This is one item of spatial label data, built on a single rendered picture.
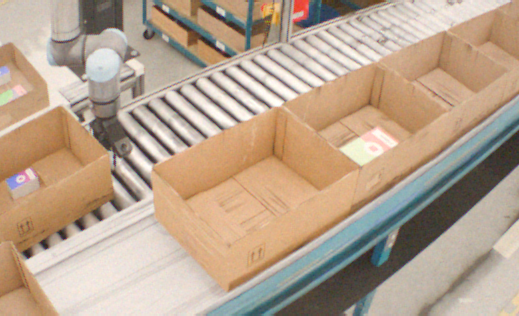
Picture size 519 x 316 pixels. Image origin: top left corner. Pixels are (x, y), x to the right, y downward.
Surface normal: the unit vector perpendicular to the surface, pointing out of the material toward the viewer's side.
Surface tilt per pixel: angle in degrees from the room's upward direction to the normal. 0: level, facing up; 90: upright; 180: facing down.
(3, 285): 89
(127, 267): 0
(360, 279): 0
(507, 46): 89
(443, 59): 90
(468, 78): 89
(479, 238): 0
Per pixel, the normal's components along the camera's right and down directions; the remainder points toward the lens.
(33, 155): 0.68, 0.51
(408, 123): -0.76, 0.39
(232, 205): 0.07, -0.74
